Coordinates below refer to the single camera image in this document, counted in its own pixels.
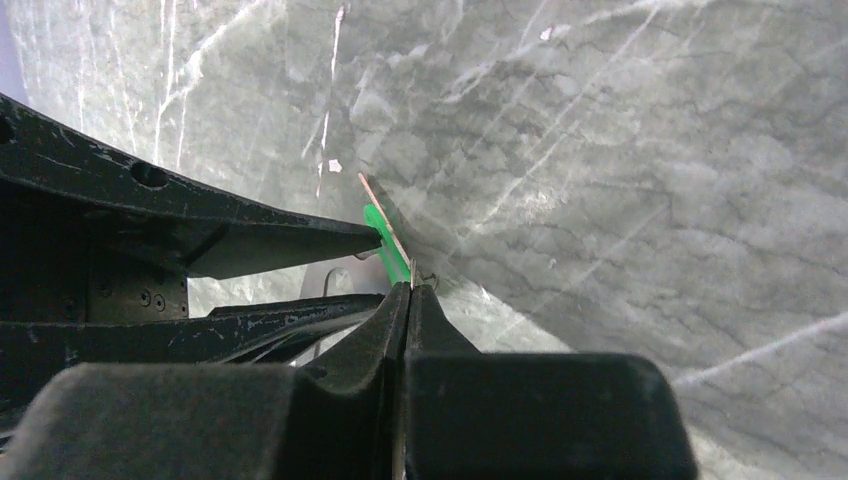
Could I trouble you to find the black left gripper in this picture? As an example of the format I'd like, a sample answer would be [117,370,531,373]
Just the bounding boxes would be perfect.
[1,97,383,411]

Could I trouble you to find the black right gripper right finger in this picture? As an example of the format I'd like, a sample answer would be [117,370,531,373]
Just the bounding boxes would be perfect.
[404,286,698,479]

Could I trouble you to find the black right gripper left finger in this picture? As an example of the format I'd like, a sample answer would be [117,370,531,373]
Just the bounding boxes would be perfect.
[1,283,411,479]

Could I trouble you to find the green key tag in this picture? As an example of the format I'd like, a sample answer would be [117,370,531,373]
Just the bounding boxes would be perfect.
[363,204,412,284]

